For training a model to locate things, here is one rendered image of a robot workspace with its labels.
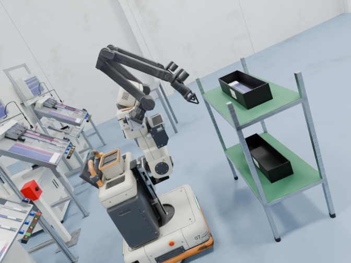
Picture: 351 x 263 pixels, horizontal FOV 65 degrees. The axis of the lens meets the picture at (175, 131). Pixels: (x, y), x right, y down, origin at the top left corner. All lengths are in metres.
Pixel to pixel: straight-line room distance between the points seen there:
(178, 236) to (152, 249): 0.21
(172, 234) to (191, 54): 5.38
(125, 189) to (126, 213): 0.19
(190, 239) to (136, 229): 0.40
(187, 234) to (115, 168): 0.71
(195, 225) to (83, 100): 5.44
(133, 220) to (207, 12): 5.74
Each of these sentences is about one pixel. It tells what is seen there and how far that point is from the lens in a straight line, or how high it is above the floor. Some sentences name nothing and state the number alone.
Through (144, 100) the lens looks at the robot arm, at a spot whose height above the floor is 1.27.
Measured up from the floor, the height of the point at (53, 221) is 0.31.
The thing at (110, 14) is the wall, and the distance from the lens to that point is 6.84.
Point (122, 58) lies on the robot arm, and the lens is 1.68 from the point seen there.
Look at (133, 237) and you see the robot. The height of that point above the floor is 0.40.
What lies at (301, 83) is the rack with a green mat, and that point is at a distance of 1.74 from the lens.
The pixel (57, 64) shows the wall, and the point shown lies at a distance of 7.06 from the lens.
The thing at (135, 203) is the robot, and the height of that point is 0.65.
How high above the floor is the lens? 1.65
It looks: 21 degrees down
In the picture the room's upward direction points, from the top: 25 degrees counter-clockwise
